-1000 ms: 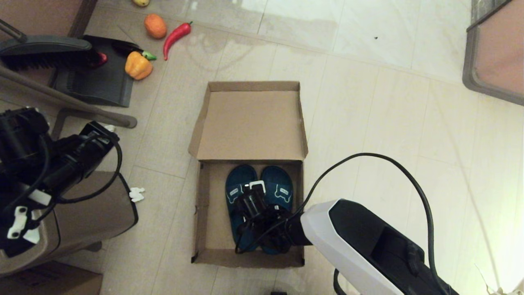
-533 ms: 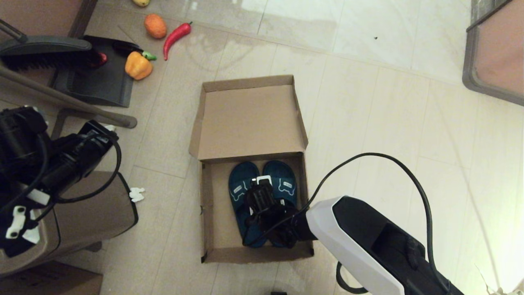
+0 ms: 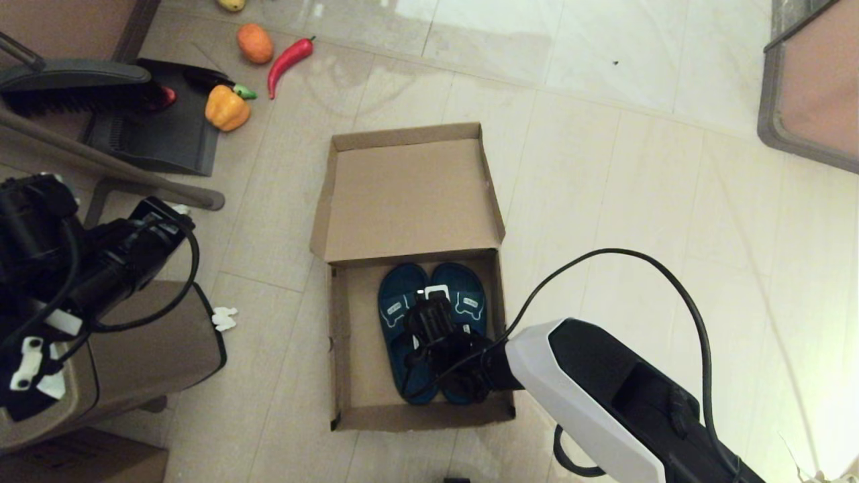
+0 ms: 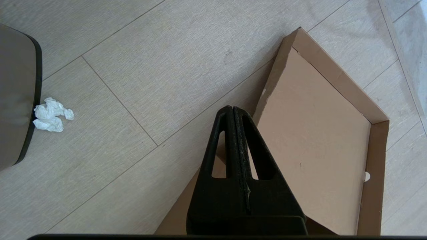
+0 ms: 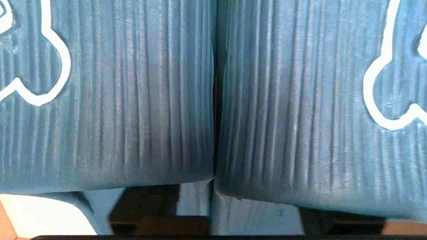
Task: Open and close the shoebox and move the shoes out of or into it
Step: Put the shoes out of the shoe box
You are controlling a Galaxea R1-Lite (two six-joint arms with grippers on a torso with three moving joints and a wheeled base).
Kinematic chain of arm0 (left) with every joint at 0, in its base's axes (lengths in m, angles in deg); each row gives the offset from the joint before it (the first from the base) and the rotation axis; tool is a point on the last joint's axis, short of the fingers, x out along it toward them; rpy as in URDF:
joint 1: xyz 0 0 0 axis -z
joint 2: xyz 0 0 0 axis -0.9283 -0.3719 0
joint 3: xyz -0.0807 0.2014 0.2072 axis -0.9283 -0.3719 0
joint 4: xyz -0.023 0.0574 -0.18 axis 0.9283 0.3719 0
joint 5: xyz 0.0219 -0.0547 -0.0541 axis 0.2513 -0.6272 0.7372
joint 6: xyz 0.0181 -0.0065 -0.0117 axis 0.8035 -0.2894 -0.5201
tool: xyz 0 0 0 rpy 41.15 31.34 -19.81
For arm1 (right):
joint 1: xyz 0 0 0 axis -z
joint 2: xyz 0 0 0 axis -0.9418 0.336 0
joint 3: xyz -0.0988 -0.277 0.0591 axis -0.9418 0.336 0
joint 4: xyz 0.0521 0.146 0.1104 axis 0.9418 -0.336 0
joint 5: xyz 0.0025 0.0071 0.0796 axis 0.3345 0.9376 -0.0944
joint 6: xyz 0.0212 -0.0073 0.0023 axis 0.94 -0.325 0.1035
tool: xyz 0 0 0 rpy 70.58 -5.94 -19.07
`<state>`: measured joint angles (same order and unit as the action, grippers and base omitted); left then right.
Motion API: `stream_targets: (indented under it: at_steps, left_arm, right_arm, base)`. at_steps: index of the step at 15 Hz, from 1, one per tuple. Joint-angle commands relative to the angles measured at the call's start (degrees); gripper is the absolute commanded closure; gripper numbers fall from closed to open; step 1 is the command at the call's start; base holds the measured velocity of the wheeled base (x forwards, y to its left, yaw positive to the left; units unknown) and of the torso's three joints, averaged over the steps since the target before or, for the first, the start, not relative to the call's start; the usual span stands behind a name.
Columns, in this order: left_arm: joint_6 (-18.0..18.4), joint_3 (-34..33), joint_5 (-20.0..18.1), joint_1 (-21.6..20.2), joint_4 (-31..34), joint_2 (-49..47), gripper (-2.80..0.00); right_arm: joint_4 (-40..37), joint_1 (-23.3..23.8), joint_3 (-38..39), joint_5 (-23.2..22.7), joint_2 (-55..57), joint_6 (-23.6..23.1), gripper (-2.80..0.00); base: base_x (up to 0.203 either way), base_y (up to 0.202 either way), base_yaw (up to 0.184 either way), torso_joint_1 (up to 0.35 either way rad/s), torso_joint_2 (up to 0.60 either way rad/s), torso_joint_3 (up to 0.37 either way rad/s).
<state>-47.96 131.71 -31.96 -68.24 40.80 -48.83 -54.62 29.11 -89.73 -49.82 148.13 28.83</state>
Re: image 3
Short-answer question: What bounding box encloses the dark blue rubber slipper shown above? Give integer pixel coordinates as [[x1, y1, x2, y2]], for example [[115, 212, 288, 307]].
[[429, 262, 489, 405], [377, 263, 437, 405]]

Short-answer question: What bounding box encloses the brown cardboard shoe box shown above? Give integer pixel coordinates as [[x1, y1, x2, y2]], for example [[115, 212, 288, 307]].
[[310, 121, 516, 431]]

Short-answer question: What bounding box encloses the brown trash bin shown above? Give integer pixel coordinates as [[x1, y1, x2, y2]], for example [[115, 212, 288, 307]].
[[0, 280, 228, 451]]

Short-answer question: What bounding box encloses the black dustpan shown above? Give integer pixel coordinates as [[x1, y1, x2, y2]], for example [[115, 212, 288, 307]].
[[86, 58, 236, 176]]

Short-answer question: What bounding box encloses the orange toy bell pepper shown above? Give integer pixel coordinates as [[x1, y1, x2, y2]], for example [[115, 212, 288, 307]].
[[205, 84, 252, 132]]

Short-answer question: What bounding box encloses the dark toy eggplant green stem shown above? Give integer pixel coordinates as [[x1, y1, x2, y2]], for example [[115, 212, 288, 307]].
[[183, 67, 258, 100]]

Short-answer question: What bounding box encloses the black broom brush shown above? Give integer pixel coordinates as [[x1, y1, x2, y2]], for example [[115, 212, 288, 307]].
[[0, 30, 162, 119]]

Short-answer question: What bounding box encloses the closed brown cardboard carton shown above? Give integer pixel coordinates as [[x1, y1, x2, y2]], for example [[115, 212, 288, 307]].
[[0, 429, 170, 483]]

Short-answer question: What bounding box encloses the orange toy fruit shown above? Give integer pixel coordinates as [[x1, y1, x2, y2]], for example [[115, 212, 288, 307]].
[[236, 23, 274, 65]]

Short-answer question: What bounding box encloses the red toy chili pepper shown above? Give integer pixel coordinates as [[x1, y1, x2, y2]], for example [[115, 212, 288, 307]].
[[267, 36, 316, 100]]

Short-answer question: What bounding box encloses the white crumpled plastic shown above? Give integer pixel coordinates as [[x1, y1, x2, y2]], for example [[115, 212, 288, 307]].
[[778, 433, 836, 483]]

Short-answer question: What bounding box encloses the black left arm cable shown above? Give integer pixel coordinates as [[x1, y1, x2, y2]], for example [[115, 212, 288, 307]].
[[0, 215, 201, 336]]

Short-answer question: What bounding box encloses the brown metal tube frame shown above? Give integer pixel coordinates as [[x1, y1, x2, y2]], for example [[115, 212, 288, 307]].
[[0, 106, 226, 229]]

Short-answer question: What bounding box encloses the white cable clip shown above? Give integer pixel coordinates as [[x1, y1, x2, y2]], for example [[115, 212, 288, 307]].
[[10, 312, 83, 398]]

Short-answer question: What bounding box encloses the black strap loop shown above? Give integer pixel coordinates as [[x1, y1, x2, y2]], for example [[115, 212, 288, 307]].
[[554, 424, 605, 478]]

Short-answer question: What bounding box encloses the brown table with grey frame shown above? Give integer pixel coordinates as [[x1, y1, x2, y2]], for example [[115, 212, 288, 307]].
[[0, 0, 163, 71], [758, 0, 859, 174]]

